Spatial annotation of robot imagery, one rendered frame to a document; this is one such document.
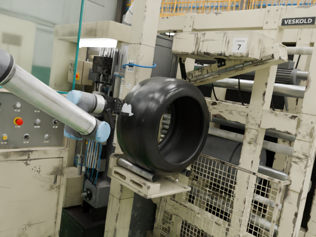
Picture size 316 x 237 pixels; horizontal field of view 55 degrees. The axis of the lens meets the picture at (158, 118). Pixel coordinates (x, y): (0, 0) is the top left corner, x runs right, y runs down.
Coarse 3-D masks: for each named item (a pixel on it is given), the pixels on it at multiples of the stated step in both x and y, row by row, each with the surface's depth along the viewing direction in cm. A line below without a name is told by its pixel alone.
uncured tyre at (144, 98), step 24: (144, 96) 164; (168, 96) 164; (192, 96) 176; (120, 120) 171; (144, 120) 159; (192, 120) 205; (120, 144) 176; (144, 144) 161; (168, 144) 210; (192, 144) 202; (144, 168) 177; (168, 168) 174
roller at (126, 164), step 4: (120, 160) 192; (124, 160) 191; (120, 164) 192; (124, 164) 189; (128, 164) 186; (132, 164) 185; (128, 168) 186; (132, 168) 183; (136, 168) 180; (140, 168) 179; (136, 172) 180; (140, 172) 177; (144, 172) 175; (148, 172) 174; (144, 176) 175; (148, 176) 172; (152, 176) 170; (156, 176) 171; (152, 180) 170; (156, 180) 171
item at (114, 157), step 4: (112, 156) 192; (116, 156) 193; (120, 156) 195; (124, 156) 197; (112, 160) 192; (116, 160) 193; (128, 160) 200; (112, 164) 192; (116, 164) 194; (112, 168) 193
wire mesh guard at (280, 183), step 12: (204, 156) 204; (192, 168) 212; (240, 168) 184; (276, 180) 167; (192, 192) 212; (216, 192) 197; (252, 192) 179; (168, 204) 229; (192, 204) 212; (276, 204) 167; (168, 216) 228; (216, 216) 197; (276, 216) 168; (156, 228) 236; (180, 228) 219
